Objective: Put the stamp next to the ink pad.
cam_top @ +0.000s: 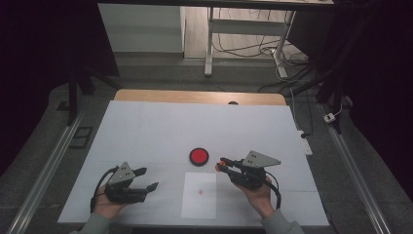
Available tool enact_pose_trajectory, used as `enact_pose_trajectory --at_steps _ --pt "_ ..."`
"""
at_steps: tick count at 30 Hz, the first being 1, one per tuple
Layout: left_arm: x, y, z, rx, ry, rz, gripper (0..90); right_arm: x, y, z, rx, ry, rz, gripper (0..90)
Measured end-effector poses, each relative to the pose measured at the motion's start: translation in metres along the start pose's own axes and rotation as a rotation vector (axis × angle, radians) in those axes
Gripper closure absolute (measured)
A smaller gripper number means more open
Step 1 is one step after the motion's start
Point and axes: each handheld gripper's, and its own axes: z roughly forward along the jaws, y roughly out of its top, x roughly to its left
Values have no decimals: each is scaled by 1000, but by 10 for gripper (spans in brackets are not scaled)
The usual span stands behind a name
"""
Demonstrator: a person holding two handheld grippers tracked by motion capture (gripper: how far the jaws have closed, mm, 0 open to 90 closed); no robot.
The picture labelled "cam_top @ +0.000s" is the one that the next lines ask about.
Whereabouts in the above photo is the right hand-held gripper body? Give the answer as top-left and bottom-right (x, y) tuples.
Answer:
(226, 150), (282, 190)

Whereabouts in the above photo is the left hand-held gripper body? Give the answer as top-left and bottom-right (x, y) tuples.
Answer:
(103, 161), (147, 205)

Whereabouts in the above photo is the round red ink pad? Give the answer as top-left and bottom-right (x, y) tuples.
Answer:
(189, 147), (210, 168)

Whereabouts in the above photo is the white paper sheet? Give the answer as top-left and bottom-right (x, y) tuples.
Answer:
(180, 171), (218, 220)

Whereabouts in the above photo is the person's left hand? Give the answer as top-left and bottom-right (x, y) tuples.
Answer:
(93, 184), (130, 220)

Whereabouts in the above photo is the person's right hand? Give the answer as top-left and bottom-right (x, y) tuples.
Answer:
(233, 175), (278, 219)

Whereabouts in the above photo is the white table cover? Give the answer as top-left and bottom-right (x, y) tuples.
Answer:
(56, 99), (330, 228)

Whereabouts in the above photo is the white power strip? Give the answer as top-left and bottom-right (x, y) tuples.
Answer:
(297, 130), (314, 157)

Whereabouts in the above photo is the wooden table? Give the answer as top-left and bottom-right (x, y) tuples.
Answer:
(113, 89), (287, 106)

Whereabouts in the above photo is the black metal stand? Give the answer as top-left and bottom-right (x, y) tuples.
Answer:
(65, 62), (122, 127)
(284, 61), (349, 135)

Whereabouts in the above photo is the white cabinet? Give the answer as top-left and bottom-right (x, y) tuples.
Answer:
(97, 3), (186, 54)

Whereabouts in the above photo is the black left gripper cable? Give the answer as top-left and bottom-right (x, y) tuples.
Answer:
(90, 166), (119, 214)

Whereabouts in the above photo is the black floor frame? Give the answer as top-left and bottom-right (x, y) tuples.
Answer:
(68, 126), (94, 150)

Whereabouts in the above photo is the aluminium floor rail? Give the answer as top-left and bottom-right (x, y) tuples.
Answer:
(6, 109), (86, 234)
(319, 102), (393, 234)

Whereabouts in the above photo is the tangle of floor cables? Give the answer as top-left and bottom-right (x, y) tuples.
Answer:
(212, 8), (310, 67)

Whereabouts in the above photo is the white desk frame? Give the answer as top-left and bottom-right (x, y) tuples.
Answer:
(204, 6), (297, 79)

